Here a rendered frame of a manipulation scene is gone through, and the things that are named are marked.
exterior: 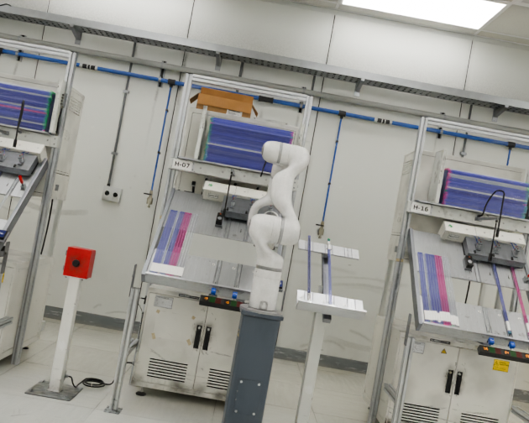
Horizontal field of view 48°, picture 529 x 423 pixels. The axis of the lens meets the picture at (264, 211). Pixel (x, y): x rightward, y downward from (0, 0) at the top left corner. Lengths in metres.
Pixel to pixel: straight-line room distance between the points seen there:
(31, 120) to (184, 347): 1.60
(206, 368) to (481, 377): 1.56
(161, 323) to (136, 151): 2.08
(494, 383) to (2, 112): 3.25
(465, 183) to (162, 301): 1.91
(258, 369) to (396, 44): 3.49
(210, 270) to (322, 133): 2.29
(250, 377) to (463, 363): 1.46
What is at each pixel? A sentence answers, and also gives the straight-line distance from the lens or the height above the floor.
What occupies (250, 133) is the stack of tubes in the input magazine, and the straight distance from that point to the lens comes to 3.57.
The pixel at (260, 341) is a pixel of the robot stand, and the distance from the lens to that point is 2.62.
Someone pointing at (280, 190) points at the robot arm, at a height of 1.24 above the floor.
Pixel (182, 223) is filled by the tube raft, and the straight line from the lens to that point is 3.40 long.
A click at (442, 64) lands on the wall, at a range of 5.47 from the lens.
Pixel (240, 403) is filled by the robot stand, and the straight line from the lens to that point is 2.68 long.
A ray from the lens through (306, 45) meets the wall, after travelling 5.28.
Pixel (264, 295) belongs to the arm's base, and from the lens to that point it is 2.61.
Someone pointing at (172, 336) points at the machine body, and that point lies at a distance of 3.47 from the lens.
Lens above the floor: 1.07
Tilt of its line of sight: 1 degrees up
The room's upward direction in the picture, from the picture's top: 10 degrees clockwise
